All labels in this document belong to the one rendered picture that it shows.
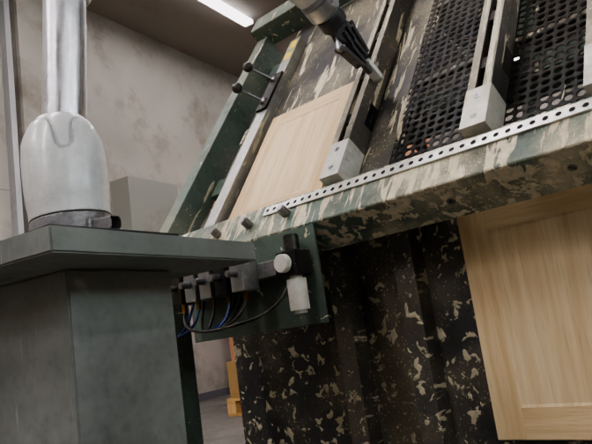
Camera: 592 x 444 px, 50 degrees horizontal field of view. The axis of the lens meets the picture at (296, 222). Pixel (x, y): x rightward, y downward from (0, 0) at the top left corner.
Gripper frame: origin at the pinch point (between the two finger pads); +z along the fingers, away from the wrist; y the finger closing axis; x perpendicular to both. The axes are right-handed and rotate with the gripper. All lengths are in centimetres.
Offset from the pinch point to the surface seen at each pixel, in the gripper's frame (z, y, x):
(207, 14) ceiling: 81, 437, 408
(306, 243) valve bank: 6, -54, 10
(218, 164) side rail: 9, 2, 76
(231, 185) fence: 4, -21, 53
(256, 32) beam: -1, 72, 79
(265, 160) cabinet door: 6.6, -11.8, 43.3
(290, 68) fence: 6, 39, 52
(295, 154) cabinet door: 6.8, -14.7, 29.3
